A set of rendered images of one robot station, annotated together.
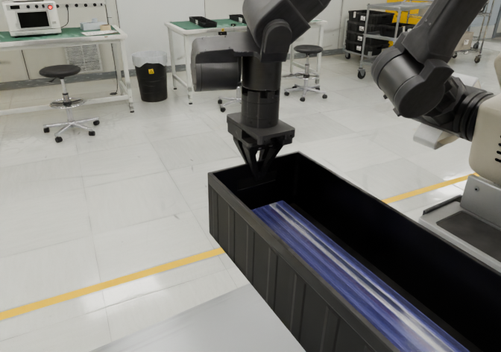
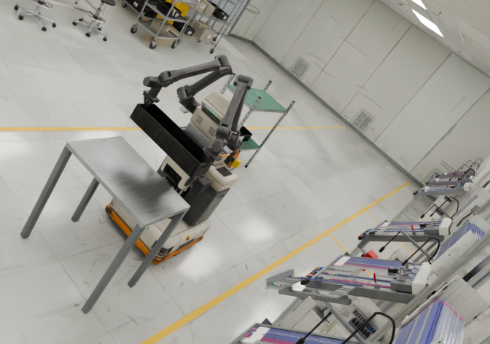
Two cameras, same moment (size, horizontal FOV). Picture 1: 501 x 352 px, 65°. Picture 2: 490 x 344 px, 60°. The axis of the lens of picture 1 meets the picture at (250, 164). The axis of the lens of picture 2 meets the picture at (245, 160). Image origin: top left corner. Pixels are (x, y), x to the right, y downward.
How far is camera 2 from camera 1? 2.25 m
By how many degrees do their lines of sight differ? 39
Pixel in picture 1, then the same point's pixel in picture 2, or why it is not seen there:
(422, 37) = (190, 89)
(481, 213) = (189, 131)
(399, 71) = (183, 93)
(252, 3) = (164, 74)
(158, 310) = (12, 151)
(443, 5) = (196, 85)
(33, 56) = not seen: outside the picture
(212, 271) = (39, 138)
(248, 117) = (151, 94)
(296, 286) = (158, 130)
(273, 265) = (153, 127)
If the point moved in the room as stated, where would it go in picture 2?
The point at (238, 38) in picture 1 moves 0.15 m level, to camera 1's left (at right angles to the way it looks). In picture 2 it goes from (157, 79) to (135, 70)
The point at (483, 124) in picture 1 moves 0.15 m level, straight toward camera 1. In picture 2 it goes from (195, 111) to (192, 119)
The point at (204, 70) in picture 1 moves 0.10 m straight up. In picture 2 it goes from (149, 83) to (157, 70)
